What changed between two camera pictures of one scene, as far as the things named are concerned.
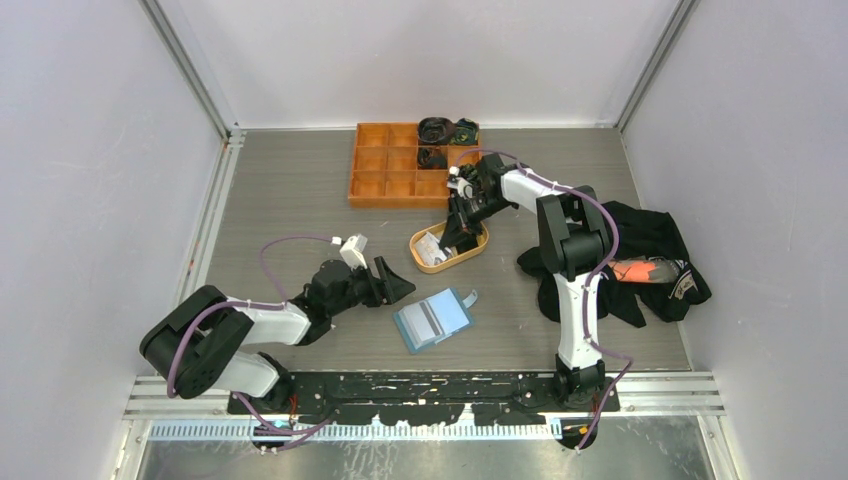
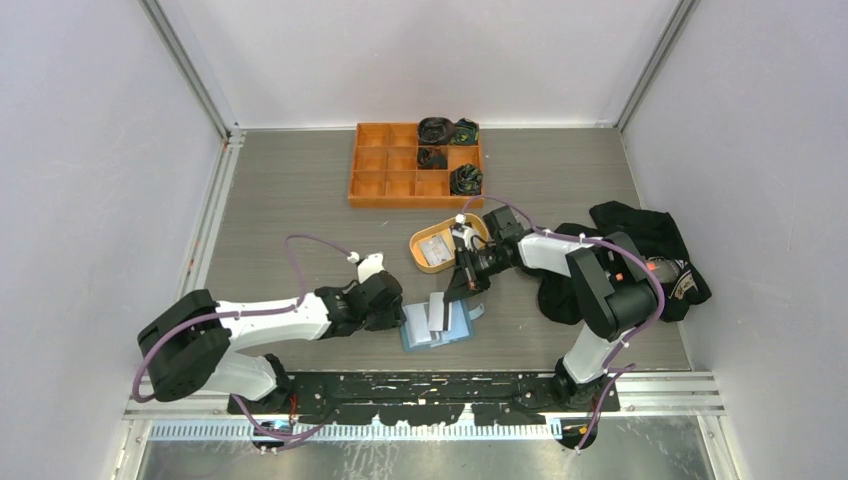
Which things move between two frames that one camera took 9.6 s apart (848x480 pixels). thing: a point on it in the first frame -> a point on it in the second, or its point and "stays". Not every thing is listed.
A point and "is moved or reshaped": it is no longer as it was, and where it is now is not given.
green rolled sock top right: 467,131 stays
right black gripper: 460,228 -> 465,279
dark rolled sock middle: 431,158 stays
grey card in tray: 430,248 stays
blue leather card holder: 435,319 is moved or reshaped
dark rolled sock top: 435,130 stays
